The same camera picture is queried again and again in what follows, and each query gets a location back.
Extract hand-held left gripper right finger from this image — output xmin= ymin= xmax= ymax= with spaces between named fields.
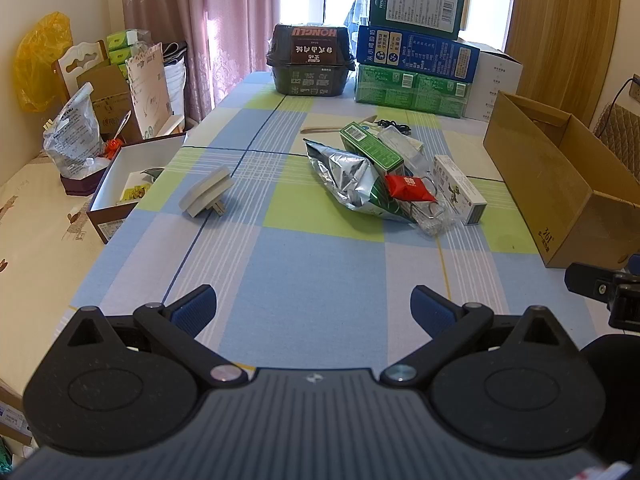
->
xmin=380 ymin=285 xmax=581 ymax=388

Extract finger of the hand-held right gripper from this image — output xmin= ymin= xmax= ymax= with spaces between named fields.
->
xmin=565 ymin=262 xmax=626 ymax=306

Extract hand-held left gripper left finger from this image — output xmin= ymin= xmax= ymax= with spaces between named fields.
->
xmin=52 ymin=284 xmax=251 ymax=387

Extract brown cardboard box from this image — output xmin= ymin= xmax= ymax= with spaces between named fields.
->
xmin=482 ymin=90 xmax=640 ymax=271

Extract silver foil tea bag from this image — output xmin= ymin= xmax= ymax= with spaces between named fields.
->
xmin=303 ymin=138 xmax=418 ymax=223

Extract green carton box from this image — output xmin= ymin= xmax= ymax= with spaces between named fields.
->
xmin=339 ymin=121 xmax=406 ymax=173

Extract black cable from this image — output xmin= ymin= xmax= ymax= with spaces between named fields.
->
xmin=374 ymin=119 xmax=413 ymax=136

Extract wooden spoon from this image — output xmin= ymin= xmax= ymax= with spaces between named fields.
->
xmin=300 ymin=115 xmax=381 ymax=135

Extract checked cloth desktop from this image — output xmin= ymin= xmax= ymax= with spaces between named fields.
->
xmin=65 ymin=70 xmax=621 ymax=376

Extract grey plug adapter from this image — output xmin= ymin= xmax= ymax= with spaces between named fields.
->
xmin=179 ymin=166 xmax=233 ymax=219

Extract small white green box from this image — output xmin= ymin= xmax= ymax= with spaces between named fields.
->
xmin=432 ymin=155 xmax=488 ymax=226

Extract red snack packet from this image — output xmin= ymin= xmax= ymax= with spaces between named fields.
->
xmin=384 ymin=174 xmax=438 ymax=203

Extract brown gift box white inside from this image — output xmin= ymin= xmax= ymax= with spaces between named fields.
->
xmin=86 ymin=132 xmax=188 ymax=245

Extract cream printed cloth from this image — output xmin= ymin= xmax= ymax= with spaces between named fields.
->
xmin=0 ymin=150 xmax=116 ymax=396

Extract purple box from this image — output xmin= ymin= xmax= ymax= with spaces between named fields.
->
xmin=59 ymin=157 xmax=113 ymax=197

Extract silver plastic bag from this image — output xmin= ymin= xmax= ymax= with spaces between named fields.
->
xmin=42 ymin=82 xmax=103 ymax=181

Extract green tissue pack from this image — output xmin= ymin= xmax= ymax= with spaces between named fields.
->
xmin=352 ymin=62 xmax=471 ymax=120

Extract white carton box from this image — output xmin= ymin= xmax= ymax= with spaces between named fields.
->
xmin=457 ymin=37 xmax=523 ymax=123

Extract small cardboard box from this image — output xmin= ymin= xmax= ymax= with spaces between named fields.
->
xmin=75 ymin=62 xmax=146 ymax=143

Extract white paper bag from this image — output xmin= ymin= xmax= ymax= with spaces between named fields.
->
xmin=125 ymin=44 xmax=173 ymax=140

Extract stack of magazines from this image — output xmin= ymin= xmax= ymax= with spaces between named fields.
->
xmin=162 ymin=40 xmax=188 ymax=121

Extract white carved chair back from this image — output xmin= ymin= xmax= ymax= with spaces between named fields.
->
xmin=51 ymin=40 xmax=111 ymax=103

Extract stack of green tissue packets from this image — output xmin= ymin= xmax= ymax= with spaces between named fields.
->
xmin=106 ymin=29 xmax=153 ymax=66

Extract black noodle bowl pack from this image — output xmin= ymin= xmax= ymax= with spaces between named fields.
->
xmin=266 ymin=22 xmax=357 ymax=97

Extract yellow plastic bag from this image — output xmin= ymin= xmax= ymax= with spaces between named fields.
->
xmin=12 ymin=11 xmax=74 ymax=113

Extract pink curtain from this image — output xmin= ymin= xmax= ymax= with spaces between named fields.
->
xmin=120 ymin=0 xmax=283 ymax=123

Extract dark green box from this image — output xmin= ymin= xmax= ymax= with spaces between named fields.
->
xmin=367 ymin=0 xmax=467 ymax=41

